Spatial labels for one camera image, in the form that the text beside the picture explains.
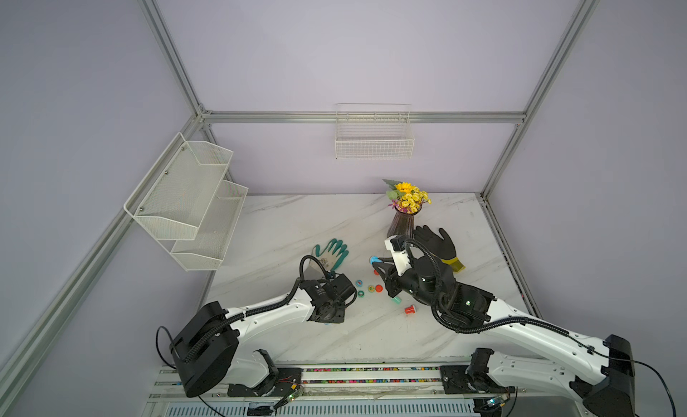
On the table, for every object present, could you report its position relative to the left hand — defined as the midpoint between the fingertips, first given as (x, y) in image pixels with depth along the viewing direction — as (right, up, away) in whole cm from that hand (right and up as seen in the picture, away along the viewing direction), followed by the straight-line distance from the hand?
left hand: (332, 316), depth 83 cm
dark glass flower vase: (+24, +29, +10) cm, 39 cm away
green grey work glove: (0, +17, +15) cm, 23 cm away
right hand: (+14, +18, -11) cm, 25 cm away
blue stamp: (+12, +20, -13) cm, 27 cm away
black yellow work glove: (+42, +20, +18) cm, 50 cm away
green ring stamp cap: (+10, +5, +7) cm, 13 cm away
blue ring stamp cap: (+9, +8, +10) cm, 16 cm away
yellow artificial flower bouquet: (+24, +38, +2) cm, 45 cm away
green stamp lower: (+21, +3, +5) cm, 22 cm away
